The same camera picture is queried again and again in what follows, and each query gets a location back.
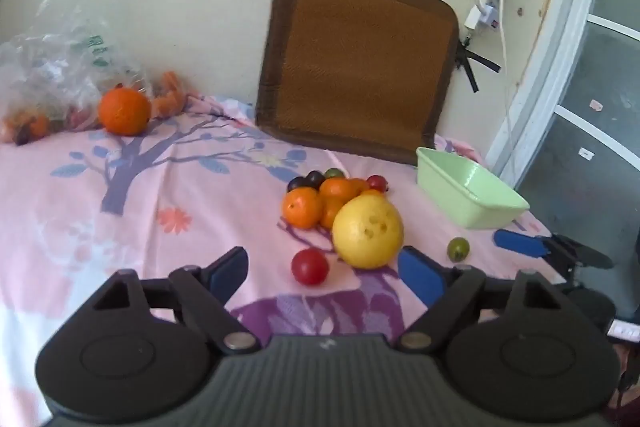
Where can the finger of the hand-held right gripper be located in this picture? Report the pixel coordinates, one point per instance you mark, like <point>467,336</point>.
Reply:
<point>520,243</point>
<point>585,254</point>

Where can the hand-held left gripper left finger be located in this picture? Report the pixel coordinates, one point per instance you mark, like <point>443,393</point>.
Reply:
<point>230,269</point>

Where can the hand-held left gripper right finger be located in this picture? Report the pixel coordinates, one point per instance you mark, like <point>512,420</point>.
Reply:
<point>420,277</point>

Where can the green fruit with dark mark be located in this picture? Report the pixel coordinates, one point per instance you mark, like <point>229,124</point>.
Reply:
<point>458,249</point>

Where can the light green plastic basin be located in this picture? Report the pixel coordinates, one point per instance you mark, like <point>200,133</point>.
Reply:
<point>480,202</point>

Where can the large yellow citrus fruit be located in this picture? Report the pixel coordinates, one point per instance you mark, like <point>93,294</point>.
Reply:
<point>368,232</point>

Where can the large tangerine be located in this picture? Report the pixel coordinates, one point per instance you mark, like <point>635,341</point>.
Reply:
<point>301,208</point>

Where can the small dark plum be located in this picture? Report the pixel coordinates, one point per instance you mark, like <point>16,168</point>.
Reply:
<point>297,184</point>

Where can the red cherry tomato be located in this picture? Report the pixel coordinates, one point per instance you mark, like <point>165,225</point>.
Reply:
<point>376,183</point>

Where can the pink printed bedsheet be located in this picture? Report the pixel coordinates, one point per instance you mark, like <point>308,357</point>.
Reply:
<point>150,187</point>

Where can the plain green fruit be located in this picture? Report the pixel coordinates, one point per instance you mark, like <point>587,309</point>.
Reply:
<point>334,173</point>

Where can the black tape strip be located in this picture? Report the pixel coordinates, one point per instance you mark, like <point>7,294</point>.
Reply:
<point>470,74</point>
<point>481,60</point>

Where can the orange carrots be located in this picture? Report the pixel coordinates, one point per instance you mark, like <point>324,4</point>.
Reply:
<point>169,102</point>

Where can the white framed glass door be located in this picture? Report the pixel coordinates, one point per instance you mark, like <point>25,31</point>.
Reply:
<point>600,72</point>

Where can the big orange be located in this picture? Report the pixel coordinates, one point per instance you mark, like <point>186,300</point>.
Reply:
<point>124,112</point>

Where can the white power adapter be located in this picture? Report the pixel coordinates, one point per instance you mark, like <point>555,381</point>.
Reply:
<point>482,17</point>

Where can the brown woven seat mat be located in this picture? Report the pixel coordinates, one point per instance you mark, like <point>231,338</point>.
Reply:
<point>350,57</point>

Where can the clear plastic bag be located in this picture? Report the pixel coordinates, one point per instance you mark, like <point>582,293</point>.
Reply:
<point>50,57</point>

